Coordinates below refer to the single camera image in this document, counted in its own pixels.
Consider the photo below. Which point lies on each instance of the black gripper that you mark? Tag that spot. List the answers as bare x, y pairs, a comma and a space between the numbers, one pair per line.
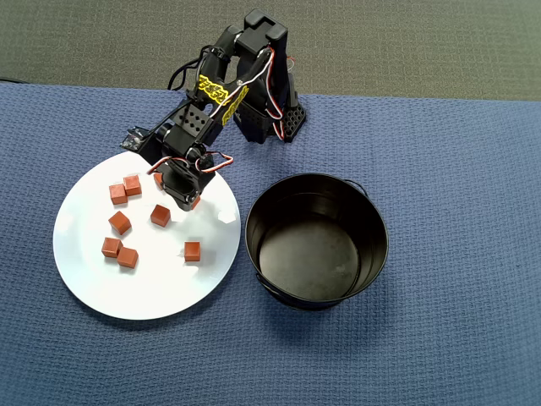
183, 190

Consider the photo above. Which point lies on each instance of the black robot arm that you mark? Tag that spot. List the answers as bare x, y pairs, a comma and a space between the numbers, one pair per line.
258, 42

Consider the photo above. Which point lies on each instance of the white round plate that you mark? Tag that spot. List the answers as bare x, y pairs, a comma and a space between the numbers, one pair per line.
160, 287

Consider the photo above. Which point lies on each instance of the small black circuit board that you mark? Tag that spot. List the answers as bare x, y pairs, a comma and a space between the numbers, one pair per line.
134, 139

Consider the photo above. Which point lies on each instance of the black metal bucket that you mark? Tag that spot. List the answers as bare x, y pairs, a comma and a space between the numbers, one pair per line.
313, 254

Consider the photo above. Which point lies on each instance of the blue woven tablecloth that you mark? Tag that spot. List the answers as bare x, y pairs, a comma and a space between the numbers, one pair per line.
422, 296

